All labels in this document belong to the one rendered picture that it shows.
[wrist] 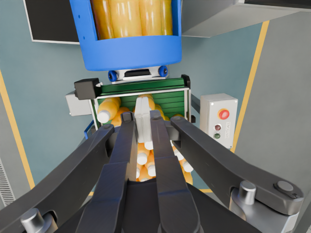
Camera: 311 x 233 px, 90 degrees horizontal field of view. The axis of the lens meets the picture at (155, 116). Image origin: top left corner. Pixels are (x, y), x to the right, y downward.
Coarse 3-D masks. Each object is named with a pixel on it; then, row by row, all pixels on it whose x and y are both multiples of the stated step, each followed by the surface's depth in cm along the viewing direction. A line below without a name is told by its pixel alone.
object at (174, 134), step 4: (152, 112) 17; (156, 112) 17; (152, 116) 16; (164, 120) 15; (168, 124) 14; (168, 128) 14; (172, 128) 14; (168, 132) 14; (172, 132) 14; (176, 132) 14; (172, 136) 14; (176, 136) 14; (180, 136) 14; (172, 140) 14; (176, 140) 14; (180, 140) 14
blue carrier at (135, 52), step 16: (80, 0) 32; (176, 0) 43; (80, 16) 34; (176, 16) 45; (80, 32) 37; (176, 32) 47; (96, 48) 35; (112, 48) 34; (128, 48) 33; (144, 48) 34; (160, 48) 35; (176, 48) 39; (96, 64) 37; (112, 64) 35; (128, 64) 35; (144, 64) 35; (160, 64) 37
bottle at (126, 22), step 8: (112, 0) 34; (120, 0) 34; (128, 0) 34; (136, 0) 35; (112, 8) 35; (120, 8) 34; (128, 8) 34; (136, 8) 35; (112, 16) 36; (120, 16) 35; (128, 16) 35; (136, 16) 36; (112, 24) 37; (120, 24) 35; (128, 24) 35; (136, 24) 36; (120, 32) 36; (128, 32) 36; (136, 32) 37
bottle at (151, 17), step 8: (144, 0) 38; (152, 0) 38; (160, 0) 40; (144, 8) 38; (152, 8) 38; (160, 8) 40; (144, 16) 39; (152, 16) 39; (160, 16) 41; (144, 24) 40; (152, 24) 40; (160, 24) 41; (144, 32) 40; (152, 32) 40; (160, 32) 42
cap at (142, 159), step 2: (140, 154) 60; (142, 154) 60; (144, 154) 61; (138, 156) 60; (140, 156) 59; (142, 156) 59; (144, 156) 59; (146, 156) 61; (138, 158) 59; (140, 158) 59; (142, 158) 59; (144, 158) 59; (146, 158) 59; (138, 160) 59; (140, 160) 59; (142, 160) 60; (144, 160) 60; (146, 160) 60; (138, 162) 60; (140, 162) 60; (142, 162) 60; (144, 162) 60; (140, 164) 60; (142, 164) 60
